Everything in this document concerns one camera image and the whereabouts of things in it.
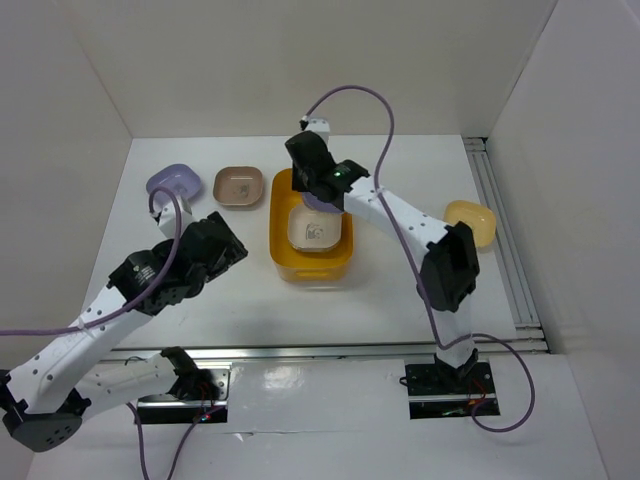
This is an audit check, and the aluminium rail right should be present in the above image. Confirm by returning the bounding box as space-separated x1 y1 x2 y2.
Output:
462 137 551 354

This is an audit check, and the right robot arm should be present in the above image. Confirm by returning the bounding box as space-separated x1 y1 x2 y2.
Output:
285 131 480 392

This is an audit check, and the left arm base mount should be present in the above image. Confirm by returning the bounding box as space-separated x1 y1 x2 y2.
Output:
135 362 231 425

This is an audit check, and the cream plate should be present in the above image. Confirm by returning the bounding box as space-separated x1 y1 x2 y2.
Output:
287 204 342 253

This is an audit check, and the aluminium rail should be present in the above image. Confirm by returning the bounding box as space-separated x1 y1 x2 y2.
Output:
462 137 551 354
107 339 441 362

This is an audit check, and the lavender plate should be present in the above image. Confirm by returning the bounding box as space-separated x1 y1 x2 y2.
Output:
145 164 202 201
301 192 343 215

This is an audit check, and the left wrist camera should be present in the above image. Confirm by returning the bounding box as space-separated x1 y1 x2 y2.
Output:
151 196 195 239

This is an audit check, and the yellow plate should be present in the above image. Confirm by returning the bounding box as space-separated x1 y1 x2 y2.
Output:
444 200 497 249

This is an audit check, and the brown plate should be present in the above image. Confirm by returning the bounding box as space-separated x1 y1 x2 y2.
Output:
212 166 264 208

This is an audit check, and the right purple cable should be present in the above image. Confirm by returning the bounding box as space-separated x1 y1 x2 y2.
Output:
302 85 536 432

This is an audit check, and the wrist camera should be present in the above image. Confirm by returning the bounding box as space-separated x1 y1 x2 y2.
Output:
300 116 331 144
151 196 195 239

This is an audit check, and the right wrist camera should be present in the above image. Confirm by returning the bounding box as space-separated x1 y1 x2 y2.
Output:
300 116 331 144

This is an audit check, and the aluminium rail front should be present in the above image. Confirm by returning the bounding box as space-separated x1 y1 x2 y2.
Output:
107 339 441 362

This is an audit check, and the yellow plastic bin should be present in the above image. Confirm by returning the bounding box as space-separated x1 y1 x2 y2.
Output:
269 169 354 283

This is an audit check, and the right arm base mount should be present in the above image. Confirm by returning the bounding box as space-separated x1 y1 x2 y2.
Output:
399 362 500 420

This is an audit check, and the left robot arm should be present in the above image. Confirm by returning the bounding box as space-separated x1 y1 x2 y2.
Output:
1 212 248 453

